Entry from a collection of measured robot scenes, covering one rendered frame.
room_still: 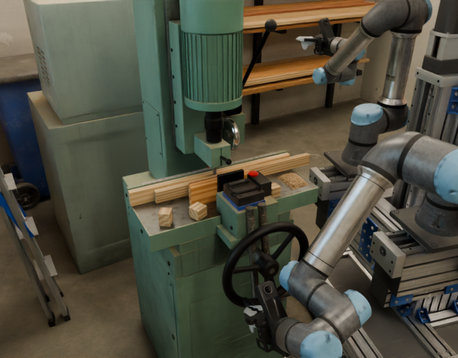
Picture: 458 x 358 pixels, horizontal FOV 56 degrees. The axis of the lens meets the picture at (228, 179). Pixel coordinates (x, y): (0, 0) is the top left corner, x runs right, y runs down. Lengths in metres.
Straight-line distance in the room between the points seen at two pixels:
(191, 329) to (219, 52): 0.91
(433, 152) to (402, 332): 1.15
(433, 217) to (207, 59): 0.85
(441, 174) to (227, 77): 0.61
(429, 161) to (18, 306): 2.09
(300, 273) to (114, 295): 1.52
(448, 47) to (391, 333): 1.14
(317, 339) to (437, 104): 0.96
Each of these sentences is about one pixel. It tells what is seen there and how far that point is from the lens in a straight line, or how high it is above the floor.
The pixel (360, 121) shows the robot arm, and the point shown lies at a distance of 1.80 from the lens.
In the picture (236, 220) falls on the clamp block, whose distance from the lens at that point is 1.23.
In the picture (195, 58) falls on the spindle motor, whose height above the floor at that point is 1.35.
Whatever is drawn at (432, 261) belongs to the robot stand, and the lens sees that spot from 1.58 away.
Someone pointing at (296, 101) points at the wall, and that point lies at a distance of 4.77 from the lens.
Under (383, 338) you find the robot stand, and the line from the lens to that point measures 1.98.
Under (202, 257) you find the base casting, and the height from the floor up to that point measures 0.76.
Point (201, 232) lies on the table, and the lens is 1.31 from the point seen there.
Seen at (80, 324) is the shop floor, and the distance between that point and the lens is 2.33.
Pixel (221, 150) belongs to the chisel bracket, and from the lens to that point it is 1.35.
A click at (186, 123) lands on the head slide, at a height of 1.11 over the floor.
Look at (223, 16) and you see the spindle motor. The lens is 1.20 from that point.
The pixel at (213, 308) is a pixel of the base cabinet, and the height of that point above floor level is 0.53.
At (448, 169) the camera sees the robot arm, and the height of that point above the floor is 1.22.
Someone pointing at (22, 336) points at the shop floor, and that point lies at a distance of 2.37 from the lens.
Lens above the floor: 1.63
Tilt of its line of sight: 29 degrees down
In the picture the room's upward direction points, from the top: straight up
